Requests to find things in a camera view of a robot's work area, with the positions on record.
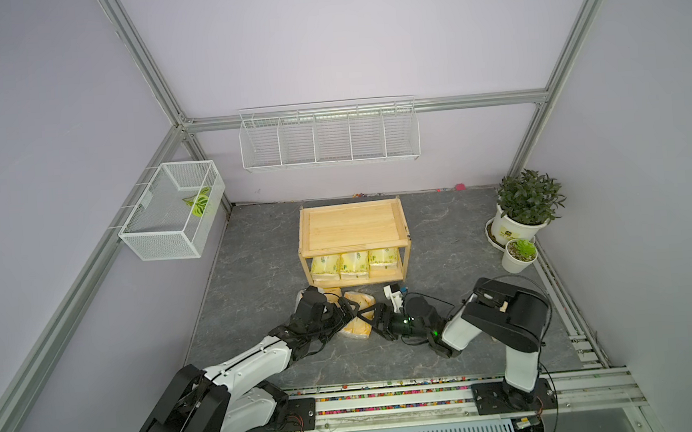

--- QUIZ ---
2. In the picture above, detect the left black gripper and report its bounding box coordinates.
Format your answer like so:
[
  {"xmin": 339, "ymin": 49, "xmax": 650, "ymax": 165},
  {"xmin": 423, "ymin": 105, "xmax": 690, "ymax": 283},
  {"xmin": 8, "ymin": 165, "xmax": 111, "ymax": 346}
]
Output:
[{"xmin": 305, "ymin": 295, "xmax": 362, "ymax": 344}]

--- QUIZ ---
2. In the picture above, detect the orange tissue pack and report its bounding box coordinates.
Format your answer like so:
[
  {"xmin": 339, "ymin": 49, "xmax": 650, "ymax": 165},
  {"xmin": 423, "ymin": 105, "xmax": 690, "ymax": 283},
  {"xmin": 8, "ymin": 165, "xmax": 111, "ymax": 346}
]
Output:
[
  {"xmin": 295, "ymin": 287, "xmax": 343, "ymax": 305},
  {"xmin": 338, "ymin": 291, "xmax": 376, "ymax": 341}
]

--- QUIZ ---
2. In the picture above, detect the green tissue pack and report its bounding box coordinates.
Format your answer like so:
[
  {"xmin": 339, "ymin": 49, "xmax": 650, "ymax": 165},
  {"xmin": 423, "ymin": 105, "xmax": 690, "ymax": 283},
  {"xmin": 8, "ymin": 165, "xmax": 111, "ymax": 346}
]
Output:
[
  {"xmin": 311, "ymin": 254, "xmax": 341, "ymax": 281},
  {"xmin": 368, "ymin": 248, "xmax": 400, "ymax": 271},
  {"xmin": 339, "ymin": 251, "xmax": 370, "ymax": 280}
]

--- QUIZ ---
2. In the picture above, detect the wooden two-tier shelf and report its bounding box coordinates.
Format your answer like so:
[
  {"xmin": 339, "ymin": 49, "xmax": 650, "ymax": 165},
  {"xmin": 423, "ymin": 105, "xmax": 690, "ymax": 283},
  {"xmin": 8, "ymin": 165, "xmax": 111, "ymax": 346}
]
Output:
[{"xmin": 298, "ymin": 197, "xmax": 412, "ymax": 289}]

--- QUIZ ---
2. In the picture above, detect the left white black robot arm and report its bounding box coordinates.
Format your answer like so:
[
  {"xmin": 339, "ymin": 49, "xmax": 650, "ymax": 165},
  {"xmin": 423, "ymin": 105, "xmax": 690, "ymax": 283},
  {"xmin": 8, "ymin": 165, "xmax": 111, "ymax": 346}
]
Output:
[{"xmin": 139, "ymin": 286, "xmax": 361, "ymax": 432}]

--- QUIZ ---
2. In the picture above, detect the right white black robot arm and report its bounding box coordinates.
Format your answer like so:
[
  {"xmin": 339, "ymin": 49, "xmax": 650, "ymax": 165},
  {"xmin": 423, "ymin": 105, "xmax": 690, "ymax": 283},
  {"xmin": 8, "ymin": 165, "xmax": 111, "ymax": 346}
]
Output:
[{"xmin": 359, "ymin": 275, "xmax": 553, "ymax": 398}]

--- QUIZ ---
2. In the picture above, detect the small potted succulent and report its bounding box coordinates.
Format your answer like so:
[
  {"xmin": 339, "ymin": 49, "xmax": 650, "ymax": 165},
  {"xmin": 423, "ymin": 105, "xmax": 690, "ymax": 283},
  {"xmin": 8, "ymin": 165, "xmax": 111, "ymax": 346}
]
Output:
[{"xmin": 501, "ymin": 239, "xmax": 539, "ymax": 274}]

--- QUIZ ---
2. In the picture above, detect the large potted green plant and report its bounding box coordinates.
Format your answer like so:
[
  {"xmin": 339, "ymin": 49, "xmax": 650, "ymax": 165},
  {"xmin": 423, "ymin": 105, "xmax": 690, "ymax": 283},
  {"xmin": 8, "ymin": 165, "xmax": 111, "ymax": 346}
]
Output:
[{"xmin": 487, "ymin": 169, "xmax": 567, "ymax": 249}]

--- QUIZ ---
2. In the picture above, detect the green leaf toy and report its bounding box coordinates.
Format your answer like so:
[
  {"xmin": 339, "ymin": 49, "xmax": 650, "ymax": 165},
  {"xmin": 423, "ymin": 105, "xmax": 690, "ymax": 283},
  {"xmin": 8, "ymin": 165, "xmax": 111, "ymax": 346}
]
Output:
[{"xmin": 184, "ymin": 187, "xmax": 211, "ymax": 217}]

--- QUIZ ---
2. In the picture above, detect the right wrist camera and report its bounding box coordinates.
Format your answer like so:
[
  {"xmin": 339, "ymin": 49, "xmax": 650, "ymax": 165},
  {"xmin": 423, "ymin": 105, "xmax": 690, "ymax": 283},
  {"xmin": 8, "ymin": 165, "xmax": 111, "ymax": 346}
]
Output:
[{"xmin": 383, "ymin": 283, "xmax": 407, "ymax": 314}]

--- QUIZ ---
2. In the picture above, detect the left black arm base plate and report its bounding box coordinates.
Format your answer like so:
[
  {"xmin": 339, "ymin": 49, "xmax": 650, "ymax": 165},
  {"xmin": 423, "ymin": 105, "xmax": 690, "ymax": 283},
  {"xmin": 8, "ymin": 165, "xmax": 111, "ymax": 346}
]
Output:
[{"xmin": 246, "ymin": 398, "xmax": 317, "ymax": 432}]

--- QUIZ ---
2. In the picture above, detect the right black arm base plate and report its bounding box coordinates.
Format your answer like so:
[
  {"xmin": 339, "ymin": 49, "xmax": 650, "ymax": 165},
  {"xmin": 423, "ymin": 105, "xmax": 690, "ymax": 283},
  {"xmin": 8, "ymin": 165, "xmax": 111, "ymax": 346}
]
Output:
[{"xmin": 471, "ymin": 378, "xmax": 558, "ymax": 415}]

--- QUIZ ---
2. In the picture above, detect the long white wire wall basket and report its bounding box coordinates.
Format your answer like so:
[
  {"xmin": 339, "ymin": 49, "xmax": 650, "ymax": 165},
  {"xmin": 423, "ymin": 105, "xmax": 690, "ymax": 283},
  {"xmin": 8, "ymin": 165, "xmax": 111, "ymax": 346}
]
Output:
[{"xmin": 238, "ymin": 95, "xmax": 422, "ymax": 172}]

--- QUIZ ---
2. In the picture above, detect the white wire side basket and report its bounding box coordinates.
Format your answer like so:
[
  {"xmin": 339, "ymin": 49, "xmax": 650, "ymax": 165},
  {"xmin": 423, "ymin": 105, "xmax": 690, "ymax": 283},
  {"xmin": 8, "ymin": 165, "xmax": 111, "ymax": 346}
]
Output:
[{"xmin": 118, "ymin": 161, "xmax": 226, "ymax": 261}]

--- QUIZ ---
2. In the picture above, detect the aluminium front rail frame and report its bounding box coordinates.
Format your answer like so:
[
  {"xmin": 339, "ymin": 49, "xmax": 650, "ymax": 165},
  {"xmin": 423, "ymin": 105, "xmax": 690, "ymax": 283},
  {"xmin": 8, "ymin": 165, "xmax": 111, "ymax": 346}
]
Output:
[{"xmin": 132, "ymin": 313, "xmax": 669, "ymax": 432}]

